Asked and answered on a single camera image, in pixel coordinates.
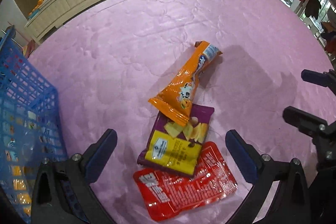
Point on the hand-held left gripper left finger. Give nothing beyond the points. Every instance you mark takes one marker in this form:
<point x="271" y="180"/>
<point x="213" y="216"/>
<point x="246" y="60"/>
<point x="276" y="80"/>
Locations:
<point x="102" y="153"/>

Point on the orange snack bar packet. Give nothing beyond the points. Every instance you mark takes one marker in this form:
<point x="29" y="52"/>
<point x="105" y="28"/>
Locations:
<point x="183" y="82"/>

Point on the blue plastic basket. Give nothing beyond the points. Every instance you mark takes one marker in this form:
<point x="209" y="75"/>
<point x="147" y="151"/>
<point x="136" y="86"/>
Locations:
<point x="26" y="87"/>

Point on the orange yellow snack pouch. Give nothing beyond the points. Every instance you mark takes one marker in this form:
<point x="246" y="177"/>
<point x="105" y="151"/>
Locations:
<point x="19" y="183"/>

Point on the red snack packet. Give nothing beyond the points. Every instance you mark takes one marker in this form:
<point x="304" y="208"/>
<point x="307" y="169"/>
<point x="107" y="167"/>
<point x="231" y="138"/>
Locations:
<point x="189" y="192"/>

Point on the orange toy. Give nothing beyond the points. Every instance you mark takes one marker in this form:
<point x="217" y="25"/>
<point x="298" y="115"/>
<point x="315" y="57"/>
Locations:
<point x="36" y="8"/>

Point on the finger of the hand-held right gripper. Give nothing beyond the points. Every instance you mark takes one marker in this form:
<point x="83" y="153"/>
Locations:
<point x="302" y="119"/>
<point x="313" y="77"/>

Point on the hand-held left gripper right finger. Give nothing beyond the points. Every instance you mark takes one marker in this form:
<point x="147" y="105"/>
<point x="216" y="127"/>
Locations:
<point x="240" y="155"/>

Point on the purple yellow chip packet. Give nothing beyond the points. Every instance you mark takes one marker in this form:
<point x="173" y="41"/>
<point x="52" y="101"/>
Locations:
<point x="170" y="150"/>

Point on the hanging dark garment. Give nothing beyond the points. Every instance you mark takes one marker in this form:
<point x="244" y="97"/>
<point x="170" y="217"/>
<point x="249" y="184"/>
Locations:
<point x="313" y="3"/>

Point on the pink quilted bedspread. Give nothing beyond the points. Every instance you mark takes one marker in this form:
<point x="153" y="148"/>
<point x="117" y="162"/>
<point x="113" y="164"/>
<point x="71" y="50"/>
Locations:
<point x="157" y="29"/>

